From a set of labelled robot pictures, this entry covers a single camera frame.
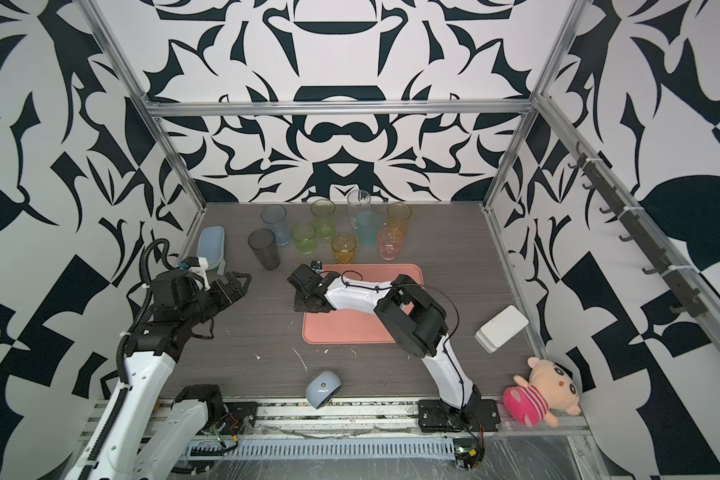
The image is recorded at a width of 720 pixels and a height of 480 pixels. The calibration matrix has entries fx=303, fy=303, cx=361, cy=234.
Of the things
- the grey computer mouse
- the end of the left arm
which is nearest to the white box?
the grey computer mouse

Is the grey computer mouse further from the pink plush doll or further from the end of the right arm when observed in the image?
the pink plush doll

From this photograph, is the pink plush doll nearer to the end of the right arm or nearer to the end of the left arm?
the end of the right arm

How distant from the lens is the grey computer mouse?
28.2 inches

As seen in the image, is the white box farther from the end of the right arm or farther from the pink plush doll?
the end of the right arm

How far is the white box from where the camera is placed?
0.84 meters

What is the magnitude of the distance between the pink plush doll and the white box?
0.33 ft

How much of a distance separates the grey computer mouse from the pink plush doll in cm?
42

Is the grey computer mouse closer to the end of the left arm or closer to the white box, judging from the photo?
the end of the left arm

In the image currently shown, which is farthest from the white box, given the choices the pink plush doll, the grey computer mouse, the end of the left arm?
the end of the left arm

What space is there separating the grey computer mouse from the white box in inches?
16.3

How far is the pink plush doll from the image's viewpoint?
0.72 metres
